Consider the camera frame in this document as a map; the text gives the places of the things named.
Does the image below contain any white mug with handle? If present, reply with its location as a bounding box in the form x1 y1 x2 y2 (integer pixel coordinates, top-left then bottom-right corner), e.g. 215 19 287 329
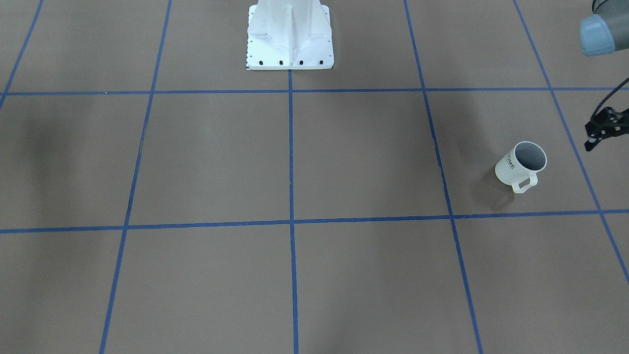
494 141 547 194

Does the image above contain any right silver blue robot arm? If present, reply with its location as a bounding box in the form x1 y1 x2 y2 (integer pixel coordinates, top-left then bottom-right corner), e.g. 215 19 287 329
579 0 629 152

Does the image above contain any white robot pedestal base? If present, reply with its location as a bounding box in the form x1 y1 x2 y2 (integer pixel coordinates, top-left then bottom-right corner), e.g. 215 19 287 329
246 0 335 70

